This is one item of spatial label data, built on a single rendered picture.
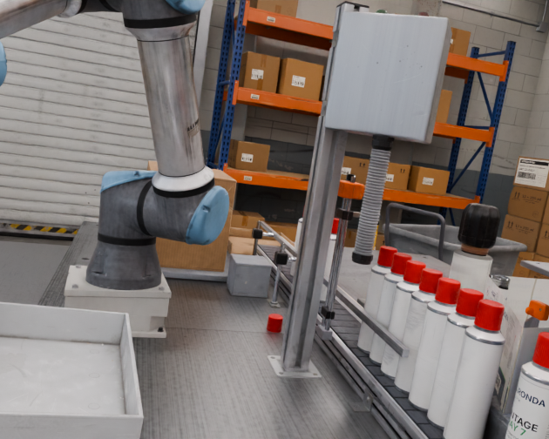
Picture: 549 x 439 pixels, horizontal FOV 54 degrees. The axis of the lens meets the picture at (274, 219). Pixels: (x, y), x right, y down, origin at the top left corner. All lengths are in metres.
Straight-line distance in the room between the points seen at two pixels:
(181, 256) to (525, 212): 3.70
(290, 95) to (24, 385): 4.39
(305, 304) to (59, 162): 4.45
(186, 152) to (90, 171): 4.36
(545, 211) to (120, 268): 4.01
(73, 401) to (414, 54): 0.68
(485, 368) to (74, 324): 0.55
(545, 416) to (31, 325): 0.64
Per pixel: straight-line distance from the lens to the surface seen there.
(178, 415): 0.87
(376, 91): 0.91
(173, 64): 0.93
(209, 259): 1.56
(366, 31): 0.93
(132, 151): 5.30
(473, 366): 0.79
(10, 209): 5.44
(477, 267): 1.27
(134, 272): 1.10
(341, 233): 1.06
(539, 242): 4.76
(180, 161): 0.97
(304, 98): 4.88
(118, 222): 1.09
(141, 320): 1.12
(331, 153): 0.98
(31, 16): 0.89
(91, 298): 1.10
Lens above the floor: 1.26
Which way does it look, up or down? 9 degrees down
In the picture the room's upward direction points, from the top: 9 degrees clockwise
